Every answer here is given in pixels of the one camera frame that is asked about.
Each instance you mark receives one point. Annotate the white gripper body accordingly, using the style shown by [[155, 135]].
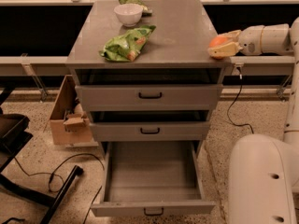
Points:
[[250, 41]]

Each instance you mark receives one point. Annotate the white bowl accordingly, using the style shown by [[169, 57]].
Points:
[[128, 14]]

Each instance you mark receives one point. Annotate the grey drawer cabinet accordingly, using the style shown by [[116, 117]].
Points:
[[180, 40]]

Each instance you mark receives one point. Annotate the cardboard box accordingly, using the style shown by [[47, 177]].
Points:
[[68, 122]]

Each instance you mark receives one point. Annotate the grey middle drawer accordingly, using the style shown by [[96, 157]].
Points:
[[119, 126]]

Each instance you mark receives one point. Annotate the grey top drawer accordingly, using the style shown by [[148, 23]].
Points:
[[148, 89]]

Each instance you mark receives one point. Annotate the orange fruit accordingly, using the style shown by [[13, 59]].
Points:
[[218, 41]]

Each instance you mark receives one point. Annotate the grey drawer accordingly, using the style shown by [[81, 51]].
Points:
[[119, 126], [148, 89], [152, 179]]

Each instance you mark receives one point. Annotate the green chip bag front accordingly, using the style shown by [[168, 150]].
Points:
[[127, 47]]

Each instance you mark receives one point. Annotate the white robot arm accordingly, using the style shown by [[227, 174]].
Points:
[[263, 171]]

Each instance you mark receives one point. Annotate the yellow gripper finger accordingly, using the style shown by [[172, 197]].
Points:
[[224, 50], [233, 35]]

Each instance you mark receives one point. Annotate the grey bottom drawer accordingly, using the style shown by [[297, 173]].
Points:
[[152, 179]]

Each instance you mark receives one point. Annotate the black office chair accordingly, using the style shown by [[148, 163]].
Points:
[[40, 167]]

